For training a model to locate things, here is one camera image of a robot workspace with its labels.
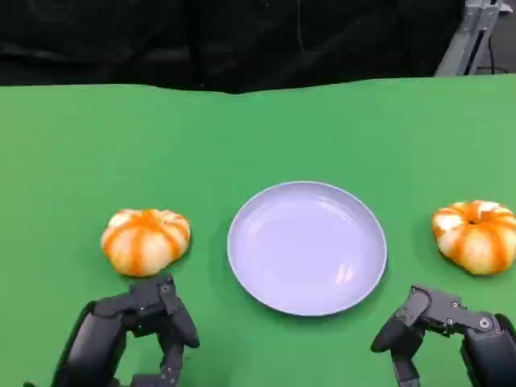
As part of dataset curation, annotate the black backdrop curtain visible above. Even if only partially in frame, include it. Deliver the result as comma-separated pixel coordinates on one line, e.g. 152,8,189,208
0,0,468,96

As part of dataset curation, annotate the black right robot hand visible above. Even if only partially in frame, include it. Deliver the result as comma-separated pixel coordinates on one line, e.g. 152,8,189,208
370,284,516,387

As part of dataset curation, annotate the grey metal frame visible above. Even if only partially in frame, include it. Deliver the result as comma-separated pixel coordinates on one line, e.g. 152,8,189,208
433,0,516,77

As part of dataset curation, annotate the orange and white bread roll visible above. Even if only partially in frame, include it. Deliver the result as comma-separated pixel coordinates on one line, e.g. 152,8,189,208
100,208,192,278
431,200,516,277

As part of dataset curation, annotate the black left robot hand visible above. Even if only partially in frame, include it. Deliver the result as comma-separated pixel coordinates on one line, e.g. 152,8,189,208
23,273,201,387

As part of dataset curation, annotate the green cloth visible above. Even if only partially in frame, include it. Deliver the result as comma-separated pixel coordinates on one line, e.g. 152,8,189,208
0,74,516,387

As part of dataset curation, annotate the lilac plate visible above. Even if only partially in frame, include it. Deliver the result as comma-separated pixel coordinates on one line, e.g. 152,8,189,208
227,181,389,318

